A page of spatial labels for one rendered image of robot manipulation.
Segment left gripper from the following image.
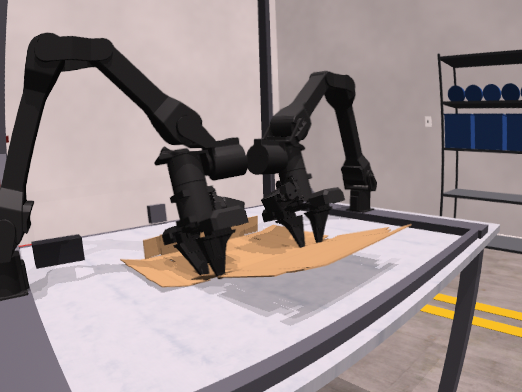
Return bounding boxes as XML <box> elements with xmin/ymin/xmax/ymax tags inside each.
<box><xmin>262</xmin><ymin>169</ymin><xmax>345</xmax><ymax>248</ymax></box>

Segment black metal overhead frame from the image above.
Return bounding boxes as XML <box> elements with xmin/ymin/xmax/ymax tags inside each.
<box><xmin>0</xmin><ymin>0</ymin><xmax>275</xmax><ymax>198</ymax></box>

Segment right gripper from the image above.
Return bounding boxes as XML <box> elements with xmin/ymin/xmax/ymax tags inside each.
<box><xmin>162</xmin><ymin>180</ymin><xmax>248</xmax><ymax>276</ymax></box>

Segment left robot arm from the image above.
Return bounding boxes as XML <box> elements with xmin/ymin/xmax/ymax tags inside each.
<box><xmin>247</xmin><ymin>71</ymin><xmax>377</xmax><ymax>214</ymax></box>

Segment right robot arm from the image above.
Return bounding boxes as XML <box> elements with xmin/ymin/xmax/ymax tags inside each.
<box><xmin>0</xmin><ymin>33</ymin><xmax>248</xmax><ymax>301</ymax></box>

